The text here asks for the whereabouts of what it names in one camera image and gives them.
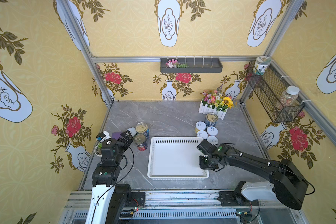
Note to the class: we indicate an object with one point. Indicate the pink artificial flowers on shelf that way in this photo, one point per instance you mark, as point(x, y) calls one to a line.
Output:
point(173, 63)

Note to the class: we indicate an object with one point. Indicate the clear jar white lid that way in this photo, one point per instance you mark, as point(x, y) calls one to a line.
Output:
point(289, 96)

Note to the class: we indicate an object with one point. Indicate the blue can near flowers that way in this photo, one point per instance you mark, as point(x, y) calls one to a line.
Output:
point(211, 119)

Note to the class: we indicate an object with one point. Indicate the pink small can back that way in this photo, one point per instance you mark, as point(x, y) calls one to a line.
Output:
point(212, 131)

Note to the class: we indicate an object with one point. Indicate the blue labelled tin can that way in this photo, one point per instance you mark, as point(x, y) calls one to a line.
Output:
point(142, 128)

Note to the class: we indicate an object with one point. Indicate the white plastic basket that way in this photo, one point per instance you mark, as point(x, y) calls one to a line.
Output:
point(175, 158)

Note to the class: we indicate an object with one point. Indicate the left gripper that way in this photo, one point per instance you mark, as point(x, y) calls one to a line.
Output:
point(126, 137)

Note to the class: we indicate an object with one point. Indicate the purple small object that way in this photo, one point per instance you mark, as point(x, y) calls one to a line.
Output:
point(116, 135)

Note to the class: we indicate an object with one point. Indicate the grey wall shelf tray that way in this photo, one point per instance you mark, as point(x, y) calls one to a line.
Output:
point(195, 65)

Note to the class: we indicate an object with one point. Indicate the flower box white fence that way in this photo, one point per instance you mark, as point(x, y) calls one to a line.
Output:
point(216, 103)

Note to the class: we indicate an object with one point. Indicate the patterned jar on rack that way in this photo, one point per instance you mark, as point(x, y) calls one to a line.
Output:
point(261, 64)

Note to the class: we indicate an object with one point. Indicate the yellow small can back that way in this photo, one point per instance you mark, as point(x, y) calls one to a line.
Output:
point(200, 126)

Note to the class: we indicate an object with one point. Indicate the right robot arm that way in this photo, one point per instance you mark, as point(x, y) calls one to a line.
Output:
point(289, 185)

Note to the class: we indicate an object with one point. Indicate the red labelled tin can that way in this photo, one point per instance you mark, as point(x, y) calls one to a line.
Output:
point(140, 141)

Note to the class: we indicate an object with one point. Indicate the pink small can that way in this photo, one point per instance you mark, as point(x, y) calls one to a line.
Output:
point(212, 140)
point(212, 131)

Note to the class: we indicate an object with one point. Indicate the pink small can front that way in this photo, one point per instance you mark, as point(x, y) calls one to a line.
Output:
point(212, 140)

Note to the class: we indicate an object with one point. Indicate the potted succulent white pot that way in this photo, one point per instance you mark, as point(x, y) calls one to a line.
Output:
point(97, 150)

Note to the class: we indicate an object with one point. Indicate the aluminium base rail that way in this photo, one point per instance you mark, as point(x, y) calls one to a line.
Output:
point(207, 204)

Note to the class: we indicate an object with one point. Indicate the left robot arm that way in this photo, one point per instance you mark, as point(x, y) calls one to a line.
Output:
point(109, 179)

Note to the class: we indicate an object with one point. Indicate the black wire wall basket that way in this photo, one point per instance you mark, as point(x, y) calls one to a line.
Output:
point(264, 97)

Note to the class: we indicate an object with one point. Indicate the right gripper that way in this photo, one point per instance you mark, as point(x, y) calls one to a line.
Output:
point(202, 147)

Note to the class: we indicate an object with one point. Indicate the white small can left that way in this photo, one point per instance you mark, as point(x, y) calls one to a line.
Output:
point(133, 131)

